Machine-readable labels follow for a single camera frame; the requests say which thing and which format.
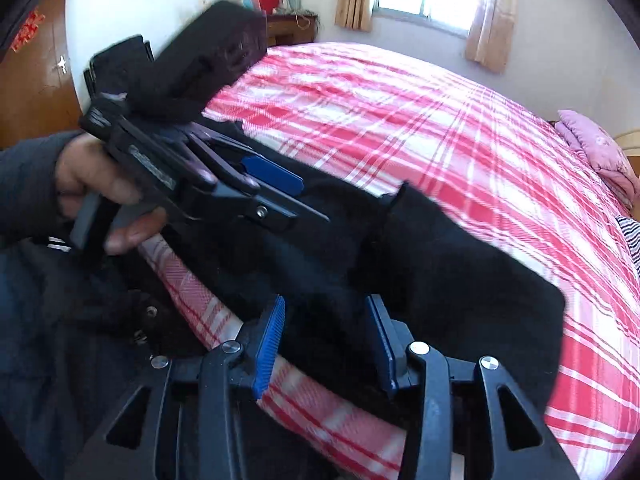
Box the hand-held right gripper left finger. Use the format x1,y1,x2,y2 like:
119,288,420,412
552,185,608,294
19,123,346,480
65,294,287,480

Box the folded pink quilt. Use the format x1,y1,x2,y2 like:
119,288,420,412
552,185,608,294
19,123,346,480
554,108,640,212

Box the striped pillow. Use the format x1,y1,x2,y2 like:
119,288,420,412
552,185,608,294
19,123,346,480
613,213,640,277

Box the brown wooden door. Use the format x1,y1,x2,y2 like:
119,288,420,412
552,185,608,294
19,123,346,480
0,0,84,150

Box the wooden round headboard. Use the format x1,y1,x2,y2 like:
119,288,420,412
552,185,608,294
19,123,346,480
612,129,640,183

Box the black pants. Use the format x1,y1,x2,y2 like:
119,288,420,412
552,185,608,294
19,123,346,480
160,119,569,428

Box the person's left forearm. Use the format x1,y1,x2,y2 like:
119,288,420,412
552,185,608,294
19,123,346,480
0,131,82,252

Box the person's dark clothing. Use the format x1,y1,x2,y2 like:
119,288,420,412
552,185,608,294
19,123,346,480
0,232,221,480

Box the red paper door decoration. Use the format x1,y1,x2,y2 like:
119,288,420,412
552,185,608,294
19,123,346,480
10,9,47,54

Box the brown wooden desk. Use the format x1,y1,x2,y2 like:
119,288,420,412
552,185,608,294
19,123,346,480
264,12,319,49

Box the person's left hand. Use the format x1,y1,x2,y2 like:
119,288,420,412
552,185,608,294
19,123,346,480
53,132,167,256

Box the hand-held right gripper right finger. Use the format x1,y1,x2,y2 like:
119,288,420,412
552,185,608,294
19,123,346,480
364,294,581,480

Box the bed with red plaid sheet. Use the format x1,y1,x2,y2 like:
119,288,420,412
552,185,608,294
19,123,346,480
135,42,640,480

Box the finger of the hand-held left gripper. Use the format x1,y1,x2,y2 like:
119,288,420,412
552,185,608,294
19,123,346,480
191,126,306,196
199,184,332,234

